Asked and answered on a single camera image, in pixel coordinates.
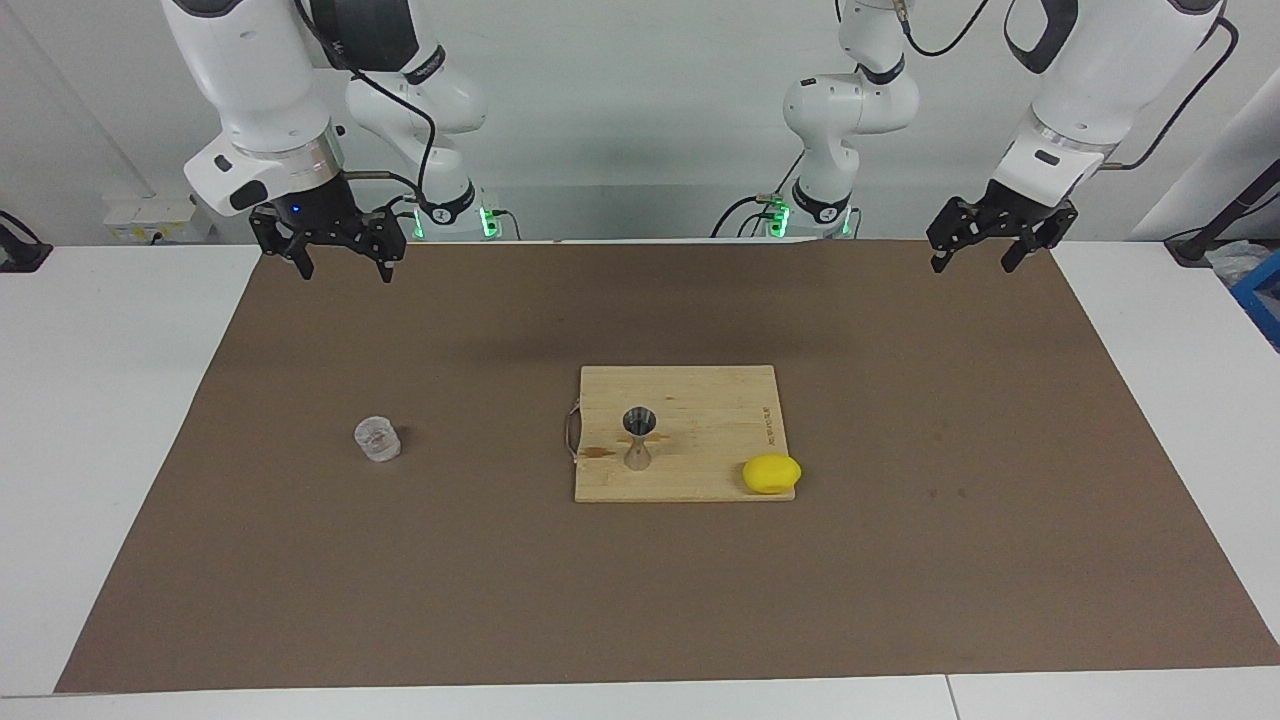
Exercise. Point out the brown table mat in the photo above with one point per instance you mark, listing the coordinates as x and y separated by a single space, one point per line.
400 600

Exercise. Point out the yellow lemon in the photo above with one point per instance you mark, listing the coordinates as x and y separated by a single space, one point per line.
772 474

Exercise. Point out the clear glass cup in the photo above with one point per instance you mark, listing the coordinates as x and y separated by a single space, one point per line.
378 440

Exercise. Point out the steel double jigger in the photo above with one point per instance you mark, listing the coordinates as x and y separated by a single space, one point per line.
638 458

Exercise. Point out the white socket box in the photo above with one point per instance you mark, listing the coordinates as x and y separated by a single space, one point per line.
140 215

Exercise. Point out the black stand with base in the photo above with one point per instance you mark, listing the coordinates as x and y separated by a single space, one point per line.
1195 245

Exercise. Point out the blue plastic box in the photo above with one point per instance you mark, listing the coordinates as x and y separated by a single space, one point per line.
1262 300

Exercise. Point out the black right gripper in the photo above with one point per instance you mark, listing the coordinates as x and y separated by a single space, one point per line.
315 222

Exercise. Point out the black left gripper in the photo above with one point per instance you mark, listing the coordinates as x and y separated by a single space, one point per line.
1010 215

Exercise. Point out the clear plastic bag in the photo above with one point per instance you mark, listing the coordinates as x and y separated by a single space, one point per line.
1235 262

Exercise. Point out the white slanted frame post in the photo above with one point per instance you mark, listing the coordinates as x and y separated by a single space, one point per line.
1200 170

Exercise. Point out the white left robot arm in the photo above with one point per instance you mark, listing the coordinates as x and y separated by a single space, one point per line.
1100 80

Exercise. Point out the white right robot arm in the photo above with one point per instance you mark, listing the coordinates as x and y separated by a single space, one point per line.
250 70

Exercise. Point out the bamboo cutting board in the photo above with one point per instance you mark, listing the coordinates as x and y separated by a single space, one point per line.
720 440

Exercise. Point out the black clamp mount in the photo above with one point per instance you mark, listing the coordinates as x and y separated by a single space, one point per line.
20 255

